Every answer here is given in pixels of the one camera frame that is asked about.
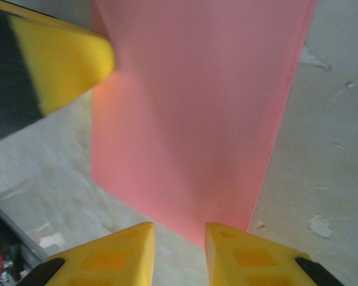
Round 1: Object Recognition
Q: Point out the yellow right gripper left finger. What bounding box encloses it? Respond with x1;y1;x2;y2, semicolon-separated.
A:
20;222;155;286

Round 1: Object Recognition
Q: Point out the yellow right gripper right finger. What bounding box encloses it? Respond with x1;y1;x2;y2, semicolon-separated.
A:
204;222;345;286

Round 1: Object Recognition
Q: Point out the pink paper sheet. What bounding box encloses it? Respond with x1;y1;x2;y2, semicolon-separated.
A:
89;0;317;250

